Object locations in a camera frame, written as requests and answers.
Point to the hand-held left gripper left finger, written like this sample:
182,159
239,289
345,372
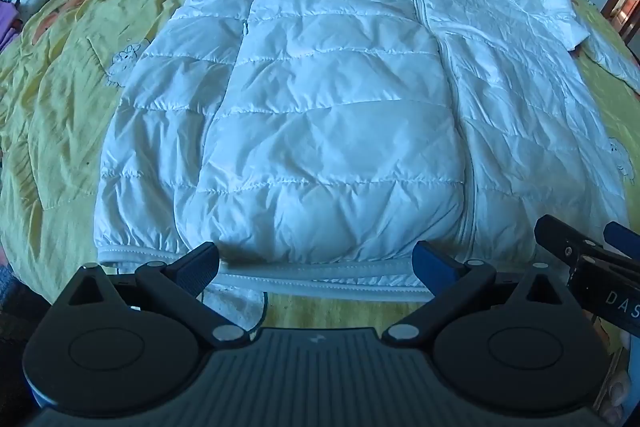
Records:
200,268

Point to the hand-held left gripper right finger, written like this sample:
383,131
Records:
432,264

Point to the yellow floral bedsheet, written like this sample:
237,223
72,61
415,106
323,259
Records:
55,107

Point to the white puffer jacket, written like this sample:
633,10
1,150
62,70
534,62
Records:
325,97

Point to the purple cloth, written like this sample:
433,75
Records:
9,24

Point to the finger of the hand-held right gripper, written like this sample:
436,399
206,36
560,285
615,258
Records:
622,237
565,239

